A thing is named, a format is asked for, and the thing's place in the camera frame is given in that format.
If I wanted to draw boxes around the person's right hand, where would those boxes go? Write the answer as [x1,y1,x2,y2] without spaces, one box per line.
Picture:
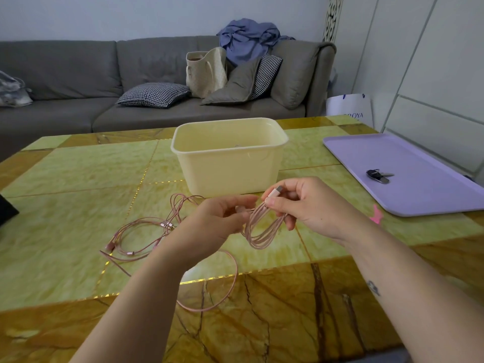
[263,177,364,244]

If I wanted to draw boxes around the person's left hand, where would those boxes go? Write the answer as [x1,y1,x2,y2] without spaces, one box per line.
[162,195,261,268]

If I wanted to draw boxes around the pink charging cable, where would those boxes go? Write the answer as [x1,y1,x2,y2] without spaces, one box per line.
[100,186,289,313]

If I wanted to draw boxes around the person's right forearm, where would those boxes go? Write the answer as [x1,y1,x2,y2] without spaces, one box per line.
[342,218,484,363]

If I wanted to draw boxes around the person's left forearm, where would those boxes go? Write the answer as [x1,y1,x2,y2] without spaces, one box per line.
[70,238,213,363]

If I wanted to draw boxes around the cream plastic storage bin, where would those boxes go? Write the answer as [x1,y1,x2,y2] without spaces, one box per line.
[170,117,290,197]

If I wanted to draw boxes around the white paper bag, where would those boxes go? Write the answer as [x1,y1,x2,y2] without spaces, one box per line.
[325,93,374,129]

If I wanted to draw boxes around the grey cushion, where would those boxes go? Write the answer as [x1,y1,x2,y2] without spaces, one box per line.
[200,56,264,106]

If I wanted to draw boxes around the small houndstooth cushion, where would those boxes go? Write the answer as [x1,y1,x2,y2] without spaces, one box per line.
[250,54,284,101]

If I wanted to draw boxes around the beige tote bag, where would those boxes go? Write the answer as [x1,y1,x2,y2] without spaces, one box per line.
[185,47,228,99]

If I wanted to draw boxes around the purple plastic tray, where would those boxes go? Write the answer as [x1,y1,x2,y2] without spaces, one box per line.
[322,132,484,218]

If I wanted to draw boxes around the large houndstooth cushion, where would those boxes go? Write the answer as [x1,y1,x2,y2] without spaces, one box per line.
[116,82,192,109]

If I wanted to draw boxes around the blue crumpled cloth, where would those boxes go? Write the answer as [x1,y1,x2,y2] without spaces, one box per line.
[217,18,296,69]

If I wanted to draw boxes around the white lattice panel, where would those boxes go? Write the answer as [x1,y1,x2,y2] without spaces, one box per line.
[321,0,345,44]

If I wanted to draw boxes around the white cabinet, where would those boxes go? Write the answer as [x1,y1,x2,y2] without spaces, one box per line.
[334,0,484,183]

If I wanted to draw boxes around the grey fabric sofa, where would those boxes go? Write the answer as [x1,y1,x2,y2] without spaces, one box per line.
[0,35,337,163]

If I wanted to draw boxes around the black flat object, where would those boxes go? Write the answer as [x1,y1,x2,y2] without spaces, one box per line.
[0,193,20,226]

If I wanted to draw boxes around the grey translucent bag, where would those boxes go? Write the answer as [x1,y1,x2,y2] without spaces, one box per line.
[0,70,34,108]

